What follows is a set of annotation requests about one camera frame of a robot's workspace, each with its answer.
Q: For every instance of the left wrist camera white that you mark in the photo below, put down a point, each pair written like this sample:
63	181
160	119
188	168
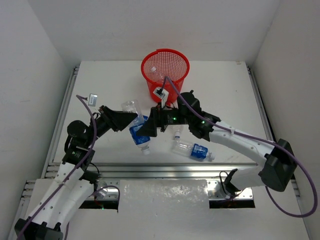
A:
92	100

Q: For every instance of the blue label bottle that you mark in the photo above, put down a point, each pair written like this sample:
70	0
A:
132	106
192	151
142	142

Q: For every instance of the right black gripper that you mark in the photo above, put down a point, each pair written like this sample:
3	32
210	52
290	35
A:
156	118

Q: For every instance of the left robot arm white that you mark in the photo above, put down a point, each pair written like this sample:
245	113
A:
73	183

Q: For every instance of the clear bottle white cap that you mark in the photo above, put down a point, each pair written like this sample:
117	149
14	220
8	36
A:
158	76

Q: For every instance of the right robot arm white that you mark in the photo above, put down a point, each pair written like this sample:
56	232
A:
274	161

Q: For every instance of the red mesh plastic bin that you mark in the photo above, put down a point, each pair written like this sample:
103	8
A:
169	62

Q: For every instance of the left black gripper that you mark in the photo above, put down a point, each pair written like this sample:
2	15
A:
107	118

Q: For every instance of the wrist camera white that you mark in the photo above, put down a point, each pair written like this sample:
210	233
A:
162	94
92	100

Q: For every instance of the clear crushed bottle blue cap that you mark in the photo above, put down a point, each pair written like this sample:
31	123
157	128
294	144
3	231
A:
177	131

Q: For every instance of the aluminium rail frame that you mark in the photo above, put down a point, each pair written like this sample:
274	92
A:
223	89

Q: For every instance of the white foam front panel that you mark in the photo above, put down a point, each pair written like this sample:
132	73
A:
179	210

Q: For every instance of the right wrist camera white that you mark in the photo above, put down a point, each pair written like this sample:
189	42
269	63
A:
162	94

